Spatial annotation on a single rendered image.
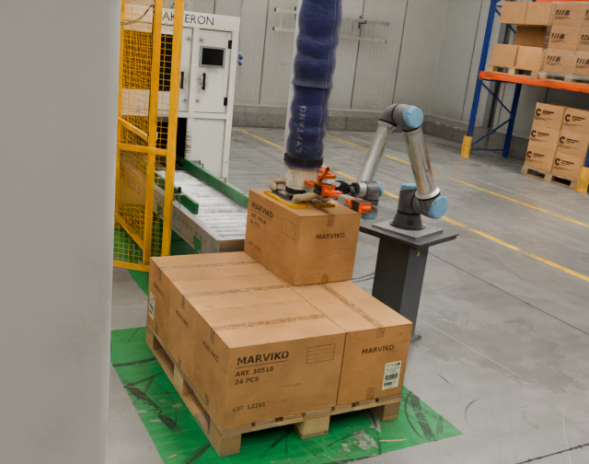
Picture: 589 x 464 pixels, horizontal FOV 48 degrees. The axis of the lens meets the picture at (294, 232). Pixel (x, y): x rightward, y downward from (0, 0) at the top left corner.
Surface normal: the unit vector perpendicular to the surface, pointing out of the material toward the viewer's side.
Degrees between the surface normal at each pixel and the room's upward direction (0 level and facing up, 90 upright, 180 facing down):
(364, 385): 90
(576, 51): 90
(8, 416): 90
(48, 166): 90
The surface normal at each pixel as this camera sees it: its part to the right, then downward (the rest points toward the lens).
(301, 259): 0.51, 0.29
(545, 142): -0.87, 0.11
